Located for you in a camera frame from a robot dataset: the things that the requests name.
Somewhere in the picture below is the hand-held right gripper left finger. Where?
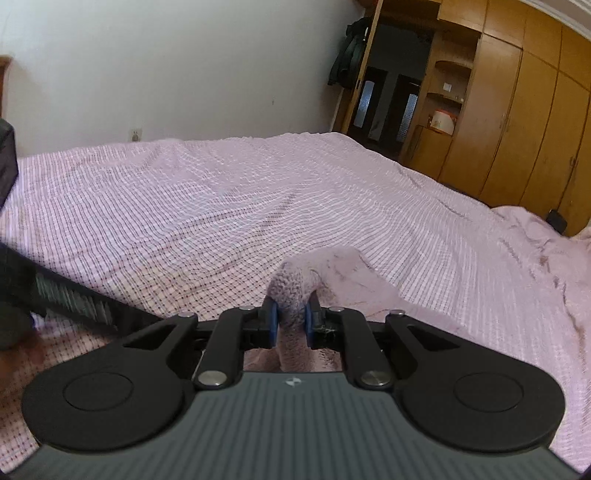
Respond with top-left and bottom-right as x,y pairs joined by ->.
121,295 -> 280,392

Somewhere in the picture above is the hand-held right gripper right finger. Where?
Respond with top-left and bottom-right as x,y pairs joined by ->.
305,298 -> 462,392

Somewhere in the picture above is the pink knit sweater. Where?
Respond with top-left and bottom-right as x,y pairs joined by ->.
241,247 -> 467,374

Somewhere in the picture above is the bed with checked sheet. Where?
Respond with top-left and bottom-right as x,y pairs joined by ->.
0,131 -> 591,467

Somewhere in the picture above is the white and orange pot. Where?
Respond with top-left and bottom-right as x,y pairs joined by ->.
428,110 -> 458,136

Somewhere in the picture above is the pink quilted blanket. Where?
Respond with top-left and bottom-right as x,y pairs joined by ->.
489,205 -> 591,356

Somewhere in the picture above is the dark hanging jacket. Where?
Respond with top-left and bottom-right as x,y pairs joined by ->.
328,18 -> 371,88

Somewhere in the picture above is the wooden wardrobe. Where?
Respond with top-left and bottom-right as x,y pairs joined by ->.
332,0 -> 591,237

